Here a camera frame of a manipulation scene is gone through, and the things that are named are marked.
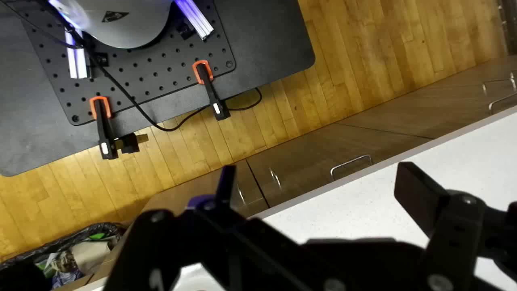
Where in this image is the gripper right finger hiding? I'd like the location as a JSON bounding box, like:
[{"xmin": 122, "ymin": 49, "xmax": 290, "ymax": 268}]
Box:
[{"xmin": 394, "ymin": 162, "xmax": 517, "ymax": 291}]

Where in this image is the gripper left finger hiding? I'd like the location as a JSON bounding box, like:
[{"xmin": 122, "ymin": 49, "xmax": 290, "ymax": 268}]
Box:
[{"xmin": 103, "ymin": 164, "xmax": 303, "ymax": 291}]

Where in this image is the brown cabinet door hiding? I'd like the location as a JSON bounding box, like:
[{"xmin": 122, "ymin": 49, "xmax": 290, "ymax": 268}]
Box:
[{"xmin": 139, "ymin": 159, "xmax": 270, "ymax": 221}]

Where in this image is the trash bin with black bag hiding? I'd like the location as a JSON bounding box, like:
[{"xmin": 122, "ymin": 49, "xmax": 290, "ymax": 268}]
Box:
[{"xmin": 0, "ymin": 222, "xmax": 128, "ymax": 291}]

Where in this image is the orange and black clamp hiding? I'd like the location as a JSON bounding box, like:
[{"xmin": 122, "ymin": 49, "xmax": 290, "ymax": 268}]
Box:
[
  {"xmin": 191, "ymin": 60, "xmax": 231, "ymax": 121},
  {"xmin": 89, "ymin": 96, "xmax": 149, "ymax": 160}
]

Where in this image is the brown cabinet drawer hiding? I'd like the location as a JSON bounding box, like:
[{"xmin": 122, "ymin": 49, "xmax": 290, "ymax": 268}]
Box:
[
  {"xmin": 336, "ymin": 56, "xmax": 517, "ymax": 140},
  {"xmin": 246, "ymin": 123, "xmax": 433, "ymax": 209}
]

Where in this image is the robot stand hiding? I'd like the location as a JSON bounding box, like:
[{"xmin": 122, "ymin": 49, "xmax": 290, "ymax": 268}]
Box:
[{"xmin": 0, "ymin": 0, "xmax": 316, "ymax": 177}]

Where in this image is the black cable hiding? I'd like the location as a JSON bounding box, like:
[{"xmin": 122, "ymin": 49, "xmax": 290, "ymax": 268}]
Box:
[{"xmin": 83, "ymin": 46, "xmax": 263, "ymax": 133}]

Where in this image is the silver drawer handle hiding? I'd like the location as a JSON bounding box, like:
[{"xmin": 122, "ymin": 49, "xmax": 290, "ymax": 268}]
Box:
[
  {"xmin": 482, "ymin": 72, "xmax": 517, "ymax": 97},
  {"xmin": 330, "ymin": 154, "xmax": 373, "ymax": 181},
  {"xmin": 488, "ymin": 92, "xmax": 517, "ymax": 115}
]

